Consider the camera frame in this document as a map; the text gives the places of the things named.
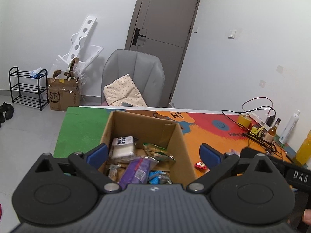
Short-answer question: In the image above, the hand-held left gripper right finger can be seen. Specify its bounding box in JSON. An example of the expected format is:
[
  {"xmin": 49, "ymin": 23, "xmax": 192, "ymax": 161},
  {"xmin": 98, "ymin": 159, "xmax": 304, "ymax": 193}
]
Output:
[{"xmin": 187, "ymin": 143, "xmax": 279, "ymax": 195}]

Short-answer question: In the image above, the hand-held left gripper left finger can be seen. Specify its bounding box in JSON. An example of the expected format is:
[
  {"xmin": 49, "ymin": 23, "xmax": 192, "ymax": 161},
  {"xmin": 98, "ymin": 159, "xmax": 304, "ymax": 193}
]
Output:
[{"xmin": 33, "ymin": 143, "xmax": 122, "ymax": 195}]

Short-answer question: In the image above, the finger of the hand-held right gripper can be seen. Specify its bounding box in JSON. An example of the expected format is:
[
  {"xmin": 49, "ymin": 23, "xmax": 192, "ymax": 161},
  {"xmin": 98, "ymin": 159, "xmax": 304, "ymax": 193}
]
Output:
[{"xmin": 240, "ymin": 147, "xmax": 288, "ymax": 180}]

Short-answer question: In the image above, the cardboard box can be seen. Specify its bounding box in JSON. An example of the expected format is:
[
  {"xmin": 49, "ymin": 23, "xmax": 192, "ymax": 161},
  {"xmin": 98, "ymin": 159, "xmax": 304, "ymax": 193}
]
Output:
[{"xmin": 98, "ymin": 111, "xmax": 197, "ymax": 187}]

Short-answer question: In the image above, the long purple snack packet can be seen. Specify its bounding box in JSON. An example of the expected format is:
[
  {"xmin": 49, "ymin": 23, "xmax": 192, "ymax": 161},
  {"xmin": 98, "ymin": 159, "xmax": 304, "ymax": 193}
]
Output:
[{"xmin": 119, "ymin": 157, "xmax": 158, "ymax": 190}]

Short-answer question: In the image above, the pile of snack packets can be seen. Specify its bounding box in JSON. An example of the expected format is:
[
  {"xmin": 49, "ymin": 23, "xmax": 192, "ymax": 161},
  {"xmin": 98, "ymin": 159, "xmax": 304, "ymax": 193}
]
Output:
[{"xmin": 106, "ymin": 136, "xmax": 176, "ymax": 185}]

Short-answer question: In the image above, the person's right hand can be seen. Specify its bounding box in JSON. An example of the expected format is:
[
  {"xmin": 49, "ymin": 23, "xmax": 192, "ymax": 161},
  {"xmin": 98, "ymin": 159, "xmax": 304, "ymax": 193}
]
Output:
[{"xmin": 302, "ymin": 209, "xmax": 311, "ymax": 226}]

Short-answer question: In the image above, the yellow clip toy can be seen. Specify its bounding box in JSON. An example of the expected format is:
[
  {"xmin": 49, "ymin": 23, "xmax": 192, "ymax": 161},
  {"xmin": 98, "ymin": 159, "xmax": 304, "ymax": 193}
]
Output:
[{"xmin": 250, "ymin": 125, "xmax": 264, "ymax": 136}]

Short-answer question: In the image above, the orange juice bottle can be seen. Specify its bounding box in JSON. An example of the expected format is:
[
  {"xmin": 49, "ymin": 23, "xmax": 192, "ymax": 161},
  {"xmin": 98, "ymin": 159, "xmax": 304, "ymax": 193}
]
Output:
[{"xmin": 295, "ymin": 129, "xmax": 311, "ymax": 165}]

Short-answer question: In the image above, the brown glass bottle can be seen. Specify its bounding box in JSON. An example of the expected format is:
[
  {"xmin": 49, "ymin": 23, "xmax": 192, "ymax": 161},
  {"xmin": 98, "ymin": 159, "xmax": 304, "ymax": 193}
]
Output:
[{"xmin": 264, "ymin": 118, "xmax": 281, "ymax": 143}]

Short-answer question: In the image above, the yellow tape roll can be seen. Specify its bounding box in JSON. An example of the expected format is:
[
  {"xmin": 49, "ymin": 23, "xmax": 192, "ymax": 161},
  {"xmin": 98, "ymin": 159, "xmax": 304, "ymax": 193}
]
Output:
[{"xmin": 238, "ymin": 114, "xmax": 251, "ymax": 128}]

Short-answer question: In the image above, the white power strip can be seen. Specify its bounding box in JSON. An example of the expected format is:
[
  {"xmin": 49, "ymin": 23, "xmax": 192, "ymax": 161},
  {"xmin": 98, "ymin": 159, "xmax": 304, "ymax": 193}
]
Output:
[{"xmin": 249, "ymin": 113, "xmax": 270, "ymax": 129}]

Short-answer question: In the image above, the white spray bottle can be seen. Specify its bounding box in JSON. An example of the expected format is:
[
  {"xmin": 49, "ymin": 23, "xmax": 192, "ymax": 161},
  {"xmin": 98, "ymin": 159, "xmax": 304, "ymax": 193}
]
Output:
[{"xmin": 279, "ymin": 110, "xmax": 301, "ymax": 144}]

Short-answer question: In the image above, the brown printed carton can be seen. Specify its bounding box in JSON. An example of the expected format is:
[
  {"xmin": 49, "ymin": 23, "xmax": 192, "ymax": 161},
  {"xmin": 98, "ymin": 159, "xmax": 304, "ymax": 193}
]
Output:
[{"xmin": 48, "ymin": 58, "xmax": 82, "ymax": 112}]

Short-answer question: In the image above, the dotted cream cushion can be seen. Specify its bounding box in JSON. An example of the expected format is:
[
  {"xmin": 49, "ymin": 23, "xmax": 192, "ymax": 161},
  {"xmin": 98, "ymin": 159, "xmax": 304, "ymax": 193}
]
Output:
[{"xmin": 103, "ymin": 74, "xmax": 148, "ymax": 107}]

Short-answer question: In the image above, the clear plastic wrap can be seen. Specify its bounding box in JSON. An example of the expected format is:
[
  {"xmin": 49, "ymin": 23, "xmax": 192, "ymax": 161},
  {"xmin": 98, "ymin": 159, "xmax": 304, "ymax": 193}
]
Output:
[{"xmin": 51, "ymin": 58, "xmax": 88, "ymax": 88}]

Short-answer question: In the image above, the grey chair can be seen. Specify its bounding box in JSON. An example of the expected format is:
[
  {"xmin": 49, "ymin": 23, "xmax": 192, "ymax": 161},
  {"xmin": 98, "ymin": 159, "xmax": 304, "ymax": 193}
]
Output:
[{"xmin": 101, "ymin": 49, "xmax": 165, "ymax": 108}]

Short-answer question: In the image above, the black shoe rack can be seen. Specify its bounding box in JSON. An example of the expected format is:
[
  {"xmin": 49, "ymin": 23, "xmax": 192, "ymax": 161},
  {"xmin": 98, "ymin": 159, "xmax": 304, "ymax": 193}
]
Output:
[{"xmin": 9, "ymin": 67, "xmax": 49, "ymax": 111}]

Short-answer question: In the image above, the white shelf panel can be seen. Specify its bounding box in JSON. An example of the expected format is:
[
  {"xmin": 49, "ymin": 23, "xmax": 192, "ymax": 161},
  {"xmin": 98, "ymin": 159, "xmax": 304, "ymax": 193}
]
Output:
[{"xmin": 73, "ymin": 45, "xmax": 104, "ymax": 71}]

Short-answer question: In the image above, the white perforated shelf board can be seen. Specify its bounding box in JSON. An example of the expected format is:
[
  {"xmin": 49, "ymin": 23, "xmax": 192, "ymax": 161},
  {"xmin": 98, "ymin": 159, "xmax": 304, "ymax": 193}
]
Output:
[{"xmin": 57, "ymin": 15, "xmax": 98, "ymax": 66}]

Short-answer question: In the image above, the grey door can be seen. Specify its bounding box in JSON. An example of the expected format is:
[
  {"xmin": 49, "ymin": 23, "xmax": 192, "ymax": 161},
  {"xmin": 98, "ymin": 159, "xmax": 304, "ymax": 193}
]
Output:
[{"xmin": 124, "ymin": 0, "xmax": 203, "ymax": 108}]

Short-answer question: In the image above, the black wire stand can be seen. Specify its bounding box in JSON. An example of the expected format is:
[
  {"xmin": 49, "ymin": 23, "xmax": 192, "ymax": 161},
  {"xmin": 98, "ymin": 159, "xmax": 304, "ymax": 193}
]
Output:
[{"xmin": 242, "ymin": 131, "xmax": 287, "ymax": 159}]

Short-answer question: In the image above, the black cable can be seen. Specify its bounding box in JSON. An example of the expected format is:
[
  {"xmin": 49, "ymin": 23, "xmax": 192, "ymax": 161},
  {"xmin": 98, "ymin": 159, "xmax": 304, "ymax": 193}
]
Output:
[{"xmin": 221, "ymin": 105, "xmax": 277, "ymax": 124}]

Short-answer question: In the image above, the black door handle lock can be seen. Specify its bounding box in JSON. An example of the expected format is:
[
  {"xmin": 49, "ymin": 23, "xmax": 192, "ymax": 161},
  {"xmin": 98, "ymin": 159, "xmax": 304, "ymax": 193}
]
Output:
[{"xmin": 132, "ymin": 28, "xmax": 147, "ymax": 45}]

